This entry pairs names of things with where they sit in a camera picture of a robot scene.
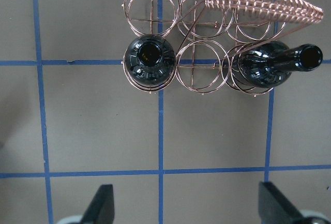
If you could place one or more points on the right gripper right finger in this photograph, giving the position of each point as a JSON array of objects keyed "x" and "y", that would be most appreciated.
[{"x": 274, "y": 207}]

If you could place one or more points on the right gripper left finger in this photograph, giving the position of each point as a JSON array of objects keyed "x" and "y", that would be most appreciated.
[{"x": 101, "y": 208}]

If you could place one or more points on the dark wine bottle near end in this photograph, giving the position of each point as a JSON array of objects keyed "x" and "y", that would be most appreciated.
[{"x": 271, "y": 64}]

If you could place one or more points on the dark wine bottle end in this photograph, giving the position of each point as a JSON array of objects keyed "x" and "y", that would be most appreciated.
[
  {"x": 149, "y": 63},
  {"x": 271, "y": 64}
]

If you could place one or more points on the dark wine bottle far end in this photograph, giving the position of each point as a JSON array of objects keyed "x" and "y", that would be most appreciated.
[{"x": 149, "y": 63}]

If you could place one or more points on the copper wire wine basket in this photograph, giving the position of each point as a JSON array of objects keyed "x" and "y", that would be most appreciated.
[{"x": 207, "y": 35}]

